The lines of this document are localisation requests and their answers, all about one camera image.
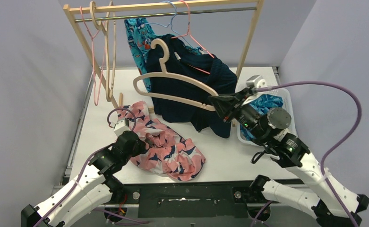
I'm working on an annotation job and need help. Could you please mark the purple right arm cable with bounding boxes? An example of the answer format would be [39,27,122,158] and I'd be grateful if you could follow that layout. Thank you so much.
[254,80,363,227]

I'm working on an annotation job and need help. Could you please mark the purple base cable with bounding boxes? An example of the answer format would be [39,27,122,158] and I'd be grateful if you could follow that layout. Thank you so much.
[92,207,150,226]

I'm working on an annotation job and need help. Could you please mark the blue wire hanger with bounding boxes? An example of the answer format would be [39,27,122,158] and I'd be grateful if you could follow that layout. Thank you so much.
[143,0,194,48]

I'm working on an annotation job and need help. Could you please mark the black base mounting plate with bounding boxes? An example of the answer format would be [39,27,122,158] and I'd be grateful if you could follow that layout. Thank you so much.
[124,181,267,218]

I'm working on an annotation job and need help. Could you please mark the wooden hanger front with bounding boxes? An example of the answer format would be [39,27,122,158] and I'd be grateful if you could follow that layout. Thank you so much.
[89,1,117,102]

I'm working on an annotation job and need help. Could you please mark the wooden hanger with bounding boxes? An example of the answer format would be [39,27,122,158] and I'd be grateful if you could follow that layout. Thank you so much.
[132,38,220,113]
[89,1,117,102]

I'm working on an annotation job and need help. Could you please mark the teal fish print shorts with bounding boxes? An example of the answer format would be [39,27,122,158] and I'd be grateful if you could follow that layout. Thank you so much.
[124,17,207,92]

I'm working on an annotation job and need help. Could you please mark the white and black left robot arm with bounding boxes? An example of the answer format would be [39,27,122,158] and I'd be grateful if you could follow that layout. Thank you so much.
[20,131,146,227]

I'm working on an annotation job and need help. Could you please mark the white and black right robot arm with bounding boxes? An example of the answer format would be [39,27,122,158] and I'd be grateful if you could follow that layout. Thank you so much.
[208,88,369,227]

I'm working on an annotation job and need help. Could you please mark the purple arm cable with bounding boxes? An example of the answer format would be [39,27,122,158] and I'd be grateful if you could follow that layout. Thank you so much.
[32,107,138,227]
[254,80,363,227]

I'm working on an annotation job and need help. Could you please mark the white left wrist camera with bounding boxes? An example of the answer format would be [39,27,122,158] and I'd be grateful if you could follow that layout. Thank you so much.
[113,118,131,137]

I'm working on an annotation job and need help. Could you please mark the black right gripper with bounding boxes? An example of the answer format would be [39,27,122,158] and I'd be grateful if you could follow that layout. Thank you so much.
[208,87,270,143]

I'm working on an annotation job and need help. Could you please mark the wooden clothes rack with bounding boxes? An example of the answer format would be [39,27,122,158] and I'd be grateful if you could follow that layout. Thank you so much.
[63,0,264,107]

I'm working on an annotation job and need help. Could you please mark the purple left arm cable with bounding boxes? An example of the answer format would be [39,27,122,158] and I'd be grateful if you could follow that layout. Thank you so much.
[32,107,138,227]

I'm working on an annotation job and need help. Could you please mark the pink wire hanger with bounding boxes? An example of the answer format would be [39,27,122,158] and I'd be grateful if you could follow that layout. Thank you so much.
[171,0,214,58]
[79,5,108,106]

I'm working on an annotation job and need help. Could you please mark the pink floral shorts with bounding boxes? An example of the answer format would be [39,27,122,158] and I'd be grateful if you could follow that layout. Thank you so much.
[118,101,206,181]

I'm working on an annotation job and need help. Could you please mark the blue shark print shorts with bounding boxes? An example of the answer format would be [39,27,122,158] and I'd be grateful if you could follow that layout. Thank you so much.
[240,94,283,141]

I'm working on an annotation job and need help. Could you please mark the white plastic basket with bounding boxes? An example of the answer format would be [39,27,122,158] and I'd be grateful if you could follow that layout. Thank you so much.
[236,88,298,146]

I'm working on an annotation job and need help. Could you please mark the navy blue shorts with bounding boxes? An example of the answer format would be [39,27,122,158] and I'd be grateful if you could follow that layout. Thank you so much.
[150,34,238,138]

